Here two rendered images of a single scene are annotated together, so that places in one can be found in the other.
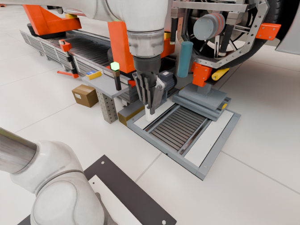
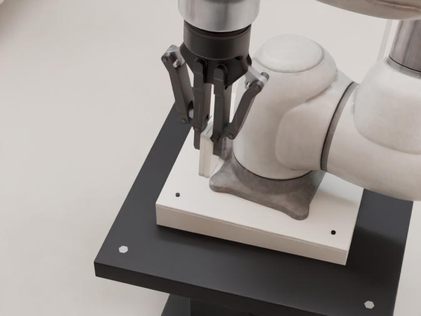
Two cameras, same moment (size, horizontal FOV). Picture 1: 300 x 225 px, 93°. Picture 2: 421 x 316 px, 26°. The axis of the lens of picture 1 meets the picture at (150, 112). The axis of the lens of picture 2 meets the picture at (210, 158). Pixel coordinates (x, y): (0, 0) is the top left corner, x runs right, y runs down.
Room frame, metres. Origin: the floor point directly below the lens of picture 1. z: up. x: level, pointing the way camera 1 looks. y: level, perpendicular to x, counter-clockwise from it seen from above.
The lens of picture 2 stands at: (1.15, -0.34, 1.47)
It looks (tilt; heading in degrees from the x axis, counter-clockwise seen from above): 43 degrees down; 156
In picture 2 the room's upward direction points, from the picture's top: straight up
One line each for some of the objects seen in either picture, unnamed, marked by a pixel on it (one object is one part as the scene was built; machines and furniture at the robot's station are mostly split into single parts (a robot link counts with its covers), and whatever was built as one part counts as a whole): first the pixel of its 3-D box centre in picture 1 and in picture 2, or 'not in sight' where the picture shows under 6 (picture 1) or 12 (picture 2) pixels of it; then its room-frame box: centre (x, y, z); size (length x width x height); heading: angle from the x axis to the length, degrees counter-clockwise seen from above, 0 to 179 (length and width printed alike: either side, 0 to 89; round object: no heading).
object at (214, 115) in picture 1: (201, 99); not in sight; (1.26, -0.55, 0.13); 0.50 x 0.36 x 0.10; 49
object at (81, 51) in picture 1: (97, 61); not in sight; (2.33, 0.86, 0.14); 2.47 x 0.85 x 0.27; 49
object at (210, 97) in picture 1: (205, 84); not in sight; (1.26, -0.55, 0.32); 0.40 x 0.30 x 0.28; 49
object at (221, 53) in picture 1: (226, 39); not in sight; (0.84, -0.41, 0.83); 0.04 x 0.04 x 0.16
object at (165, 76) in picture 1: (164, 89); not in sight; (1.26, -0.14, 0.26); 0.42 x 0.18 x 0.35; 139
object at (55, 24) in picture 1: (60, 18); not in sight; (2.71, 1.42, 0.69); 0.52 x 0.17 x 0.35; 139
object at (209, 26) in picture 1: (209, 26); not in sight; (1.08, -0.39, 0.85); 0.21 x 0.14 x 0.14; 139
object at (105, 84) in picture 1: (104, 83); not in sight; (1.07, 0.39, 0.44); 0.43 x 0.17 x 0.03; 49
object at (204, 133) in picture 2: (150, 113); (207, 148); (0.38, 0.00, 0.70); 0.03 x 0.01 x 0.07; 132
